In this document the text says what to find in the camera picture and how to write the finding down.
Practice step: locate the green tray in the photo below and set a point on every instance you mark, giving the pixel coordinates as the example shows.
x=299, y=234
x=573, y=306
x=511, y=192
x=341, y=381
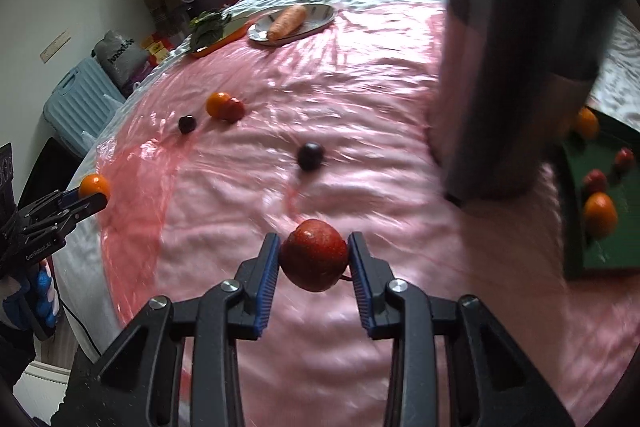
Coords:
x=596, y=168

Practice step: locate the orange oval dish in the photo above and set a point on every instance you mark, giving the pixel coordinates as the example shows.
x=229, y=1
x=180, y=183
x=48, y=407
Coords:
x=233, y=31

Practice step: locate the light blue suitcase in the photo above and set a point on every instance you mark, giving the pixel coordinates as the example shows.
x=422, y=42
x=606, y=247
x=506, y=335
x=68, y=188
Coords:
x=81, y=105

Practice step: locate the yellow red box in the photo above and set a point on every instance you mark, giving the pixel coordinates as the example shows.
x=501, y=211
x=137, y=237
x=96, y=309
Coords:
x=158, y=48

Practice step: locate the pink plastic sheet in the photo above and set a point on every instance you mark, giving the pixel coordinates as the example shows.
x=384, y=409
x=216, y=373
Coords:
x=186, y=209

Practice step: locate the smooth orange back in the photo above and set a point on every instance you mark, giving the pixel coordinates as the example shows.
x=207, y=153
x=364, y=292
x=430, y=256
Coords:
x=215, y=104

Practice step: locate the red apple beside orange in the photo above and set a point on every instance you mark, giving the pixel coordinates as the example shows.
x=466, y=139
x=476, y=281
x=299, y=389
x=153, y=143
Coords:
x=233, y=110

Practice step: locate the red apple front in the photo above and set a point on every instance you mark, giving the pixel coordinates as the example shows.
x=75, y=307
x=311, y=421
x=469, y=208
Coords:
x=595, y=181

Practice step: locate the striped white plate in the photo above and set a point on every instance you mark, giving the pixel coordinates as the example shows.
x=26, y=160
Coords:
x=319, y=17

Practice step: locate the green leafy vegetable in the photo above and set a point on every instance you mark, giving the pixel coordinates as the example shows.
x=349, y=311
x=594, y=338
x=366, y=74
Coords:
x=208, y=27

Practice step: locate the smooth orange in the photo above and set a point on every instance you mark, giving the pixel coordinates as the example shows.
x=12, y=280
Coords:
x=94, y=183
x=215, y=104

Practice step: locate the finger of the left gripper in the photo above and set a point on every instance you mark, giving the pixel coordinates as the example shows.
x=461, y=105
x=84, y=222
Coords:
x=75, y=216
x=49, y=205

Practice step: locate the left gloved hand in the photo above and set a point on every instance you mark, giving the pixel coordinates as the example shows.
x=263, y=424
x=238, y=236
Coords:
x=29, y=301

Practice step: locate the red apple back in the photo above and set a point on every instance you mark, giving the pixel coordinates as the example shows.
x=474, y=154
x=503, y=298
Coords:
x=314, y=256

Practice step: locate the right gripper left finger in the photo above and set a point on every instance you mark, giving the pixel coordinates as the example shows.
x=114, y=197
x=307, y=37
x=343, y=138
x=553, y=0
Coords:
x=136, y=382

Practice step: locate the dark plum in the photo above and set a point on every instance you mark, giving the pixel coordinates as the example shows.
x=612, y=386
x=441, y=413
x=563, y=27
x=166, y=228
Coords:
x=187, y=124
x=310, y=156

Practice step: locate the carrot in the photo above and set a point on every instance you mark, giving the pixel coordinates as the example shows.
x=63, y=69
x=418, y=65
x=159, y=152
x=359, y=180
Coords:
x=289, y=20

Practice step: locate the grey printed bag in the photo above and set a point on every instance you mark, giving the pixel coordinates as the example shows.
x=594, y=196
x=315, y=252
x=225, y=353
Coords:
x=120, y=57

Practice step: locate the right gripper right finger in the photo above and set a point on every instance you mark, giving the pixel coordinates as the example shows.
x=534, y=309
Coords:
x=491, y=382

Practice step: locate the red apple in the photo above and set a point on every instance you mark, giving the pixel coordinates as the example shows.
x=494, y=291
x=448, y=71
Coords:
x=233, y=110
x=314, y=256
x=595, y=181
x=624, y=159

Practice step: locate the wall socket strip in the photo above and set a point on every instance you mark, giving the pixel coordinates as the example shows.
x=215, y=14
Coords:
x=54, y=46

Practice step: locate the large textured mandarin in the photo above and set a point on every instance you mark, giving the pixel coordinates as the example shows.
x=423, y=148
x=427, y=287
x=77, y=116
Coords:
x=600, y=216

